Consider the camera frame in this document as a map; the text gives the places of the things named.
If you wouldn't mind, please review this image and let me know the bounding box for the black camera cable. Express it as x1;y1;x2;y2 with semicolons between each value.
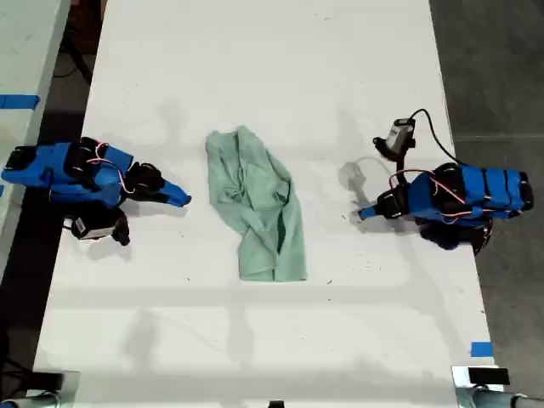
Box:
408;108;462;166

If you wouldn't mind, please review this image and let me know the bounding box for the black camera stalk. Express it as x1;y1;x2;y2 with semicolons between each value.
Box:
372;136;417;173
112;209;132;248

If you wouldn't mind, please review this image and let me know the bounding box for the small blue tape square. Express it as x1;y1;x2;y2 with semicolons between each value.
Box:
470;341;495;359

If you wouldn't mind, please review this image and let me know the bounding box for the red white arm wire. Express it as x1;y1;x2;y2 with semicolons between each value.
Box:
83;143;130;193

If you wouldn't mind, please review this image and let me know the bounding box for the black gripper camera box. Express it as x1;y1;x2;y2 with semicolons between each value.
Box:
384;119;417;150
69;215;119;243

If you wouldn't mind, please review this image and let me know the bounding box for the pale green T-shirt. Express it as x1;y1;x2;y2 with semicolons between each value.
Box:
205;125;308;283

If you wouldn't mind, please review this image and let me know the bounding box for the red white gripper wire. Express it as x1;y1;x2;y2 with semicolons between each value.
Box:
389;168;439;197

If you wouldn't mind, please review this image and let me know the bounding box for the pale side table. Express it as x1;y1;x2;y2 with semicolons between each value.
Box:
0;0;72;275

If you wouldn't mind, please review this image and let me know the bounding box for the long blue tape strip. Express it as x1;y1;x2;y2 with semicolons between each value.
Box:
0;93;41;111

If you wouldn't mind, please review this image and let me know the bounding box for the small black box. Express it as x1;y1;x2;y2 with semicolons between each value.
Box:
467;367;511;386
28;371;65;393

